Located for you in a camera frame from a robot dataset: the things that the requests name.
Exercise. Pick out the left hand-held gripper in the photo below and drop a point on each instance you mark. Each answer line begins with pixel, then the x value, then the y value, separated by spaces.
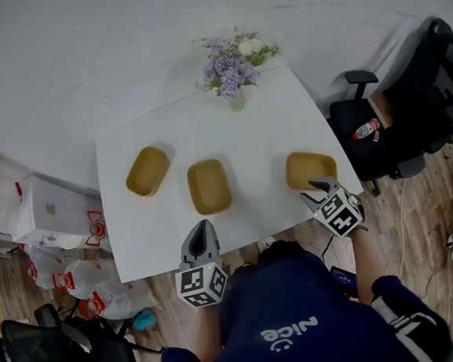
pixel 198 283

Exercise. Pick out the black device with screen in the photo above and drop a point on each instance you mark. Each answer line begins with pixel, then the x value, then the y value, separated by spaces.
pixel 343 280

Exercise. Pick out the person's navy shirt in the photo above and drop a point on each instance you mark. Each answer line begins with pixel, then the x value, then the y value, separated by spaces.
pixel 294 328

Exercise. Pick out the black office chair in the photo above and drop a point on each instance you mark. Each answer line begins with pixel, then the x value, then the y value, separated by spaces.
pixel 413 112
pixel 48 349

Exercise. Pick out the person's right forearm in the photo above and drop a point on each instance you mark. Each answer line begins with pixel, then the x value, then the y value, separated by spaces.
pixel 360 263

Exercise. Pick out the group of clear water jugs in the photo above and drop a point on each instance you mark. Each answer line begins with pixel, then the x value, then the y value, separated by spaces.
pixel 89 279

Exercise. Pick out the small red-label water bottle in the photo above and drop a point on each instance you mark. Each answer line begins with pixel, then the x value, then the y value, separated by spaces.
pixel 365 129

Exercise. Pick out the teal cloth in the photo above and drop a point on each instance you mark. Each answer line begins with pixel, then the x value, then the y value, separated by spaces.
pixel 144 319

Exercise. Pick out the white water dispenser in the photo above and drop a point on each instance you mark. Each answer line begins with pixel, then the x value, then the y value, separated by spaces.
pixel 56 215

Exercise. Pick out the person's left forearm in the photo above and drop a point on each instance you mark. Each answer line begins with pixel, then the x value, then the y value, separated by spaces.
pixel 208 327

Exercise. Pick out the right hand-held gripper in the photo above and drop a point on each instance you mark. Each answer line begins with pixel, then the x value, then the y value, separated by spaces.
pixel 341 213

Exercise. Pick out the vase of purple flowers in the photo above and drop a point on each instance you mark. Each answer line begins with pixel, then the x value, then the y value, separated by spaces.
pixel 226 71

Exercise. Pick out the brown board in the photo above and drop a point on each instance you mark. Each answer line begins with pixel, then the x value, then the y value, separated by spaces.
pixel 382 109

